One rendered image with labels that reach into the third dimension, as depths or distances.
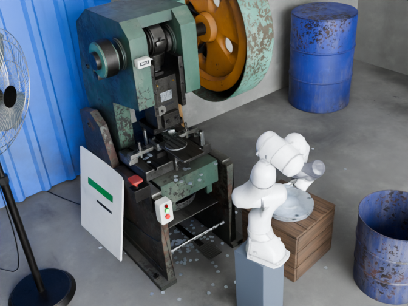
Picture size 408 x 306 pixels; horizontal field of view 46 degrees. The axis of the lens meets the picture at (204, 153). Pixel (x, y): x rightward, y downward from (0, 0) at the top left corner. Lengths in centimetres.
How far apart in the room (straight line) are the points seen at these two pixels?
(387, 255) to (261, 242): 67
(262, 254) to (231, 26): 116
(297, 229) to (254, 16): 117
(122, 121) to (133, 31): 65
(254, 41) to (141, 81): 59
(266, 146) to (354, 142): 231
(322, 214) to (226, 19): 121
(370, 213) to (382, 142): 144
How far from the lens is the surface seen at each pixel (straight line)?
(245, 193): 218
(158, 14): 247
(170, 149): 265
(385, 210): 298
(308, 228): 277
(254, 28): 242
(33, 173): 383
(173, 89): 261
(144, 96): 246
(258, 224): 230
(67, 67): 364
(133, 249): 317
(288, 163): 195
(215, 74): 281
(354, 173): 385
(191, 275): 299
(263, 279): 246
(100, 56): 237
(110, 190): 300
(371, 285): 287
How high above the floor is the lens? 216
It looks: 32 degrees down
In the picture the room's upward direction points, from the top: 4 degrees counter-clockwise
